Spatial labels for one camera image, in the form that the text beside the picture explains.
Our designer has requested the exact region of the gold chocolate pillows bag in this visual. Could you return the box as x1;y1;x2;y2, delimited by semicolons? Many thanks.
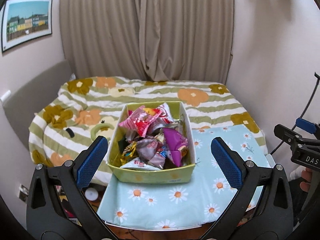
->
120;141;138;165

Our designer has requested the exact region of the white red shrimp flakes bag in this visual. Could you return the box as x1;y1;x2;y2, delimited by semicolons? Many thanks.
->
143;102;174;133

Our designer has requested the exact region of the purple bread snack bag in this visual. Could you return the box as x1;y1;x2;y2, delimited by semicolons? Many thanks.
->
163;128;189;167

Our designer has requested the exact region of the person right hand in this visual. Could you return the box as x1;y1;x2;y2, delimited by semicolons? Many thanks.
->
300;168;312;192

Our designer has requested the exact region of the black floor lamp stand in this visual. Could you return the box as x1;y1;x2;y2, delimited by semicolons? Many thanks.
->
270;72;320;155

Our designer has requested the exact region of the blue daisy tablecloth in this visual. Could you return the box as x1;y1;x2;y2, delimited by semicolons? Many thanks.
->
97;125;269;231

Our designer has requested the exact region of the grey white snack bag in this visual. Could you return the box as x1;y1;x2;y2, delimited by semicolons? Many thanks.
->
120;157;161;171

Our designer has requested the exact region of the oreo style cookie bag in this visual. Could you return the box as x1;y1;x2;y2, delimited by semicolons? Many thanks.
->
136;138;167;170

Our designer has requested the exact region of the green cardboard box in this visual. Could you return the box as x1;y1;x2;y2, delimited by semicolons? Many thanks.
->
106;101;196;184

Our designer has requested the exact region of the pink snack packet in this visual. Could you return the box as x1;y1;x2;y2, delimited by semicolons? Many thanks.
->
119;105;161;137

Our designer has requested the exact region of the grey upholstered headboard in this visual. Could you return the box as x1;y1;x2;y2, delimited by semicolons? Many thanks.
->
3;60;73;149

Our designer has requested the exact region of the beige curtain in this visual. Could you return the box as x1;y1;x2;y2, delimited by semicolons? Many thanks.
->
60;0;234;83

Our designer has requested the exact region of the framed houses picture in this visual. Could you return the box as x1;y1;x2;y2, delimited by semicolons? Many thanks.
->
1;0;53;53

